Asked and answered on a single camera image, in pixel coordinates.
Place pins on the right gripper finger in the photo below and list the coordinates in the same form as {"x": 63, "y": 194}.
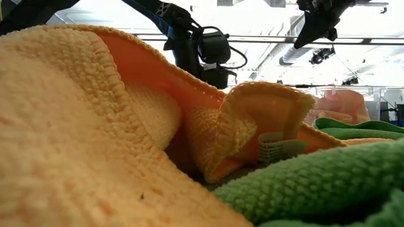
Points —
{"x": 317, "y": 25}

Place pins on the green microfiber towel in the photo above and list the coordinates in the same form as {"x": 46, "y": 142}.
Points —
{"x": 315, "y": 183}
{"x": 363, "y": 132}

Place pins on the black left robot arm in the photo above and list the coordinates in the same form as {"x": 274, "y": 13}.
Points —
{"x": 31, "y": 12}

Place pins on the black ceiling spotlight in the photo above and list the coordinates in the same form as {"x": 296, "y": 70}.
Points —
{"x": 320, "y": 56}
{"x": 350, "y": 81}

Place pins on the long ceiling light strip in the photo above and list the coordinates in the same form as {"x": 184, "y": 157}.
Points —
{"x": 268, "y": 39}

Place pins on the black equipment stand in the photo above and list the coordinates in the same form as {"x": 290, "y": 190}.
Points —
{"x": 401, "y": 112}

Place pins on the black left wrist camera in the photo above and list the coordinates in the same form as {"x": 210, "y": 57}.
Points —
{"x": 214, "y": 47}

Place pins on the silver ventilation duct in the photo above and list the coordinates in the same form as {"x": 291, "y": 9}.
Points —
{"x": 293, "y": 55}

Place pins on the black ceiling rail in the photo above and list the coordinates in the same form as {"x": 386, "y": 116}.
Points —
{"x": 374, "y": 3}

